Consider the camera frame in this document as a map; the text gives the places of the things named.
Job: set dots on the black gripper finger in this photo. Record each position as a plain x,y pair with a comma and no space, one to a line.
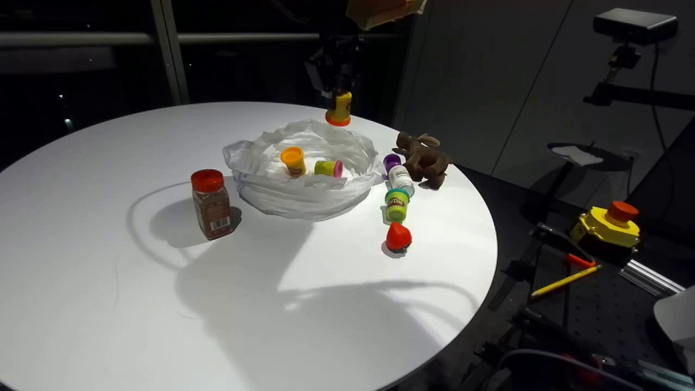
352,78
319,78

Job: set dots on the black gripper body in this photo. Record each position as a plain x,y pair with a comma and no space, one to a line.
334,47

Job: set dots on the yellow dough can orange lid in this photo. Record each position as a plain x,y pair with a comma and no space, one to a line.
340,109

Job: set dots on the dough can amber lid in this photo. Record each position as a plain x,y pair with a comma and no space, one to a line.
294,160

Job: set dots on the green dough can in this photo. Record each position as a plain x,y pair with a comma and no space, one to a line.
395,206

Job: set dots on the red round toy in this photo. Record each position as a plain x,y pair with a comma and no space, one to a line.
398,238

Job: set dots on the brown spice jar red lid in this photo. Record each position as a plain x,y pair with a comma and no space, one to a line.
211,209

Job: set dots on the purple plastic cup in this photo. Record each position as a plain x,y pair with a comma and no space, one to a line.
391,162

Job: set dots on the brown plush toy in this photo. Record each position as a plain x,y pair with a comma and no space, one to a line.
423,160

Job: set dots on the white pill bottle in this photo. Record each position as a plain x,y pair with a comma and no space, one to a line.
400,180

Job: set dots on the clear plastic bowl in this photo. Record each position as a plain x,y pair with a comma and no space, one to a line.
290,196

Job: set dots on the grey flat plate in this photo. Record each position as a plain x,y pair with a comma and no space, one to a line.
571,156

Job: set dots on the yellow pencil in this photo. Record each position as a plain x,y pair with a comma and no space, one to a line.
565,282

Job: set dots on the yellow emergency stop button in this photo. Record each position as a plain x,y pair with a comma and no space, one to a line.
606,226

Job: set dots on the aluminium profile bar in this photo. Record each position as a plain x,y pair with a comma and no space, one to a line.
652,275

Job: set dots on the white curved object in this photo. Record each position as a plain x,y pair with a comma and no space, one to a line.
677,322

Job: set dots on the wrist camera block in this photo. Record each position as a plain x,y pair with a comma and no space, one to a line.
382,11

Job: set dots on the grey window rail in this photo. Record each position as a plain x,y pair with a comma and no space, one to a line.
72,37

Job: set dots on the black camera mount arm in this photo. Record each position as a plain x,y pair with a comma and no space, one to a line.
636,96

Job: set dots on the black camera on stand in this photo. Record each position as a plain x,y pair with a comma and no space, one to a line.
634,26

